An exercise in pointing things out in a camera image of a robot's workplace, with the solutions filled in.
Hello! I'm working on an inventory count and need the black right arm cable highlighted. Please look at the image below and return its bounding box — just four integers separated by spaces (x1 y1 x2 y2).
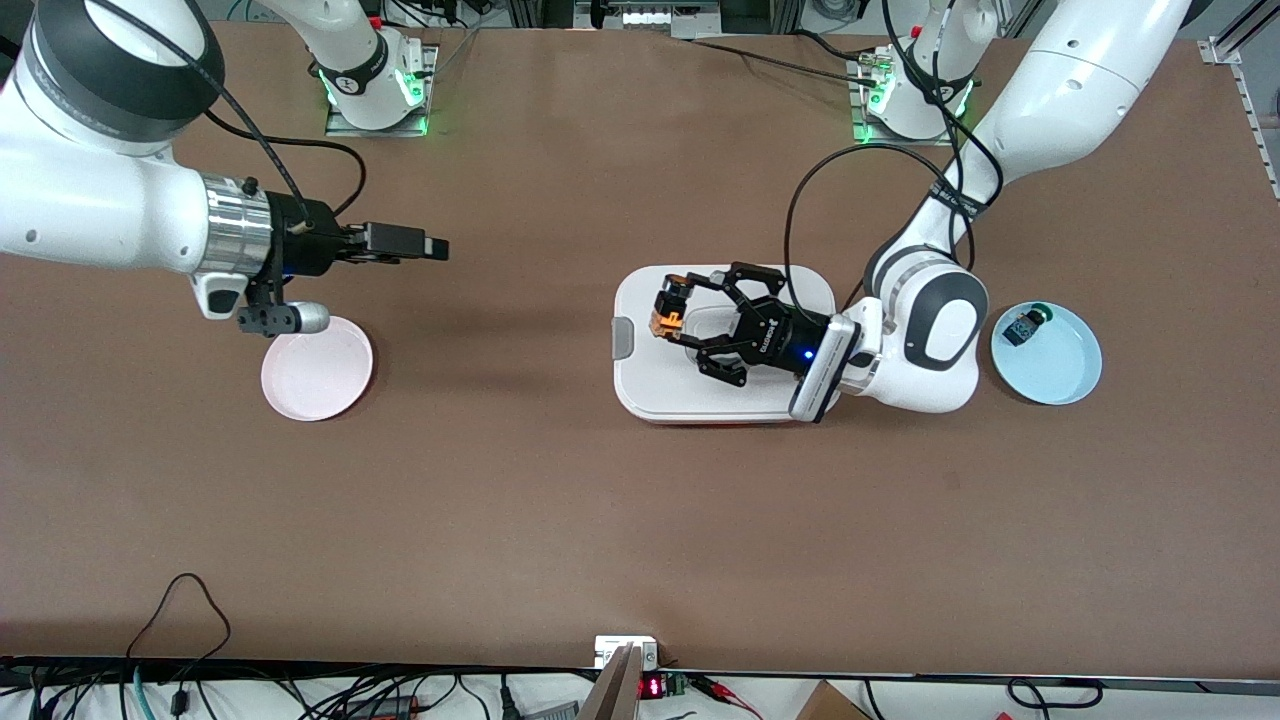
205 115 368 221
88 0 306 226

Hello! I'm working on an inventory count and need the grey slanted bar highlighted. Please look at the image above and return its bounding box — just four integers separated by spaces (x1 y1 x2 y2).
578 645 642 720

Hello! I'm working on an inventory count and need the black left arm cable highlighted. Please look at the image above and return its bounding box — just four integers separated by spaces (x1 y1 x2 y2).
882 0 1004 263
783 143 1004 301

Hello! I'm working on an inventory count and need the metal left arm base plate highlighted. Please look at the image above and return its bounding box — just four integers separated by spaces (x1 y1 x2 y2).
852 45 959 147

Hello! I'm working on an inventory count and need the brown cardboard piece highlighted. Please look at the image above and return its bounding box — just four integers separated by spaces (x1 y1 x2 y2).
795 680 873 720

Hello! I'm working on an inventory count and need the small white device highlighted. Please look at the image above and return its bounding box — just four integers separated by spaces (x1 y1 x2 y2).
594 635 659 669

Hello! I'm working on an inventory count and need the thin black looped cable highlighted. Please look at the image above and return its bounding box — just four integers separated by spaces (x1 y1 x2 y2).
125 572 233 691

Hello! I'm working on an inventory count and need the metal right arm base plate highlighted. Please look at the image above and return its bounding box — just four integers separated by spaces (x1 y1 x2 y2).
325 45 439 138

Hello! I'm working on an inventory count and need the red clip lead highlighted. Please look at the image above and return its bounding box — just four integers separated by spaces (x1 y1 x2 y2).
690 675 766 720

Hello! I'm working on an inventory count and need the pink plate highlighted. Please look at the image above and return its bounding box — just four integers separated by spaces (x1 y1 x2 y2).
261 318 374 422

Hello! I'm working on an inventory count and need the light blue plate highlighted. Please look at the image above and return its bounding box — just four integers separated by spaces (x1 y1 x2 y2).
991 302 1103 406

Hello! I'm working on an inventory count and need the black oval cable loop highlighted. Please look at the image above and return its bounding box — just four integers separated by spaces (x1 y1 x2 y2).
1007 678 1105 713

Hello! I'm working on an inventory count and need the black arm base cable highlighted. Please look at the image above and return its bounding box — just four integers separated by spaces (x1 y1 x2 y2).
690 30 883 86

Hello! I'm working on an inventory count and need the white lidded container box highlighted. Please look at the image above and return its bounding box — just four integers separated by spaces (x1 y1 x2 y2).
612 264 844 427

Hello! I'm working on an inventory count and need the orange black sushi piece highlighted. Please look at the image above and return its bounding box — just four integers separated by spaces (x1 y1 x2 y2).
649 286 694 342

